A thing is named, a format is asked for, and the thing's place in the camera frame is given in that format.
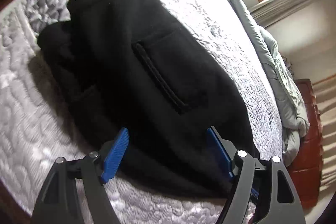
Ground black pants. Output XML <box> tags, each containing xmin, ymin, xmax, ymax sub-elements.
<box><xmin>38</xmin><ymin>0</ymin><xmax>259</xmax><ymax>198</ymax></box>

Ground grey-green duvet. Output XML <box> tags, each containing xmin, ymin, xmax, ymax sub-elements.
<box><xmin>228</xmin><ymin>0</ymin><xmax>310</xmax><ymax>166</ymax></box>

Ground white quilted mattress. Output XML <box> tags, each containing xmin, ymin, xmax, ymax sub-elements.
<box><xmin>1</xmin><ymin>0</ymin><xmax>282</xmax><ymax>214</ymax></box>

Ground beige curtain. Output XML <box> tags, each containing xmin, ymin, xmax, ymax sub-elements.
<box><xmin>249</xmin><ymin>0</ymin><xmax>317</xmax><ymax>28</ymax></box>

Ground red-brown wooden bed frame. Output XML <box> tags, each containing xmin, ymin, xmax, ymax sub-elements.
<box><xmin>288</xmin><ymin>79</ymin><xmax>323</xmax><ymax>209</ymax></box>

